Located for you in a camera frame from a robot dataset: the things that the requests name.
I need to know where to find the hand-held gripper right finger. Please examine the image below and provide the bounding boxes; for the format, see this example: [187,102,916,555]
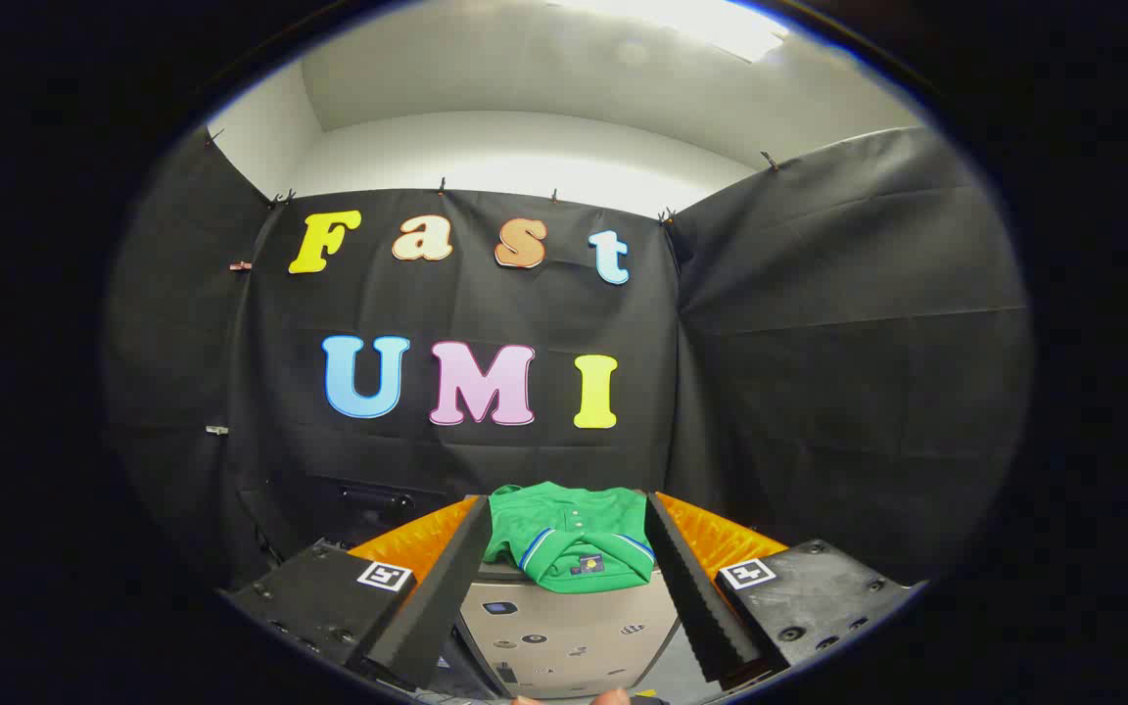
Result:
[644,492,925,688]

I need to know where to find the black backdrop cloth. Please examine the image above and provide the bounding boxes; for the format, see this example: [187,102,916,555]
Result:
[104,125,1033,598]

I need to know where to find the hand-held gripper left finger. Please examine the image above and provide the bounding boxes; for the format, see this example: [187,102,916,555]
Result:
[221,495,494,693]

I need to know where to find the green polo shirt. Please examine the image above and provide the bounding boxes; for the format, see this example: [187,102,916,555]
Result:
[483,481,658,595]

